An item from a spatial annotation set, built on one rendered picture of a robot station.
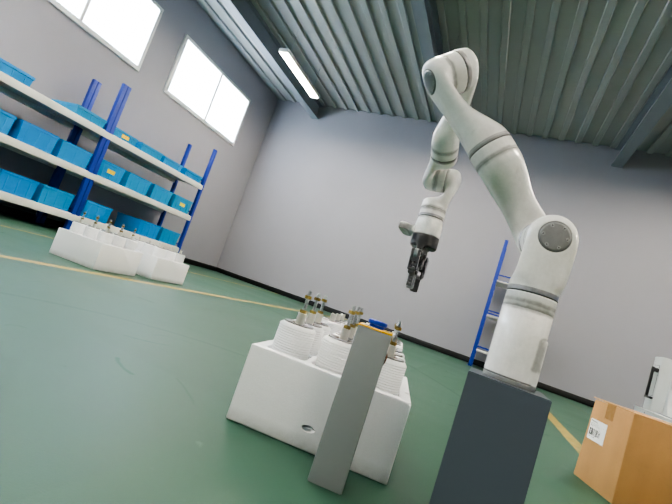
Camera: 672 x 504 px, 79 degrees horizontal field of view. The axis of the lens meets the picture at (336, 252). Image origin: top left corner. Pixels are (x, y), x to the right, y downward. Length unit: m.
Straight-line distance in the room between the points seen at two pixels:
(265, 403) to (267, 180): 8.03
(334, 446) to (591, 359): 6.59
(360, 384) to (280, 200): 7.85
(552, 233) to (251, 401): 0.73
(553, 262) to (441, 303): 6.39
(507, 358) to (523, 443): 0.14
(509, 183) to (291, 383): 0.64
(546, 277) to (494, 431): 0.29
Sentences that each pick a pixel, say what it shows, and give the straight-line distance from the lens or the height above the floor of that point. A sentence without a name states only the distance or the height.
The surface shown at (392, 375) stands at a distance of 0.99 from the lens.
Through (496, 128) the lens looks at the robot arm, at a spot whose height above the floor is 0.77.
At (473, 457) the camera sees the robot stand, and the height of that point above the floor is 0.16.
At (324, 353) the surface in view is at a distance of 1.01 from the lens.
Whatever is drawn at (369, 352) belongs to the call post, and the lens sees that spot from 0.82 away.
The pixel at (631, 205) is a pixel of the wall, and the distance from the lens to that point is 7.79.
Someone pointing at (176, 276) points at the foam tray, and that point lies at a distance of 3.71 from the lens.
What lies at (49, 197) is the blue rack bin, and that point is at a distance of 5.61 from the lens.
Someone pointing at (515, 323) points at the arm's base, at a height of 0.41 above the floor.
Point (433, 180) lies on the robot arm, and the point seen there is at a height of 0.74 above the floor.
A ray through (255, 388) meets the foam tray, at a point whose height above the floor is 0.09.
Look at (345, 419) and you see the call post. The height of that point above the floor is 0.13.
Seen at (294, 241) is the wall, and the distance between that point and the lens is 8.17.
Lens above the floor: 0.35
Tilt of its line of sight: 6 degrees up
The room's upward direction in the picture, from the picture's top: 19 degrees clockwise
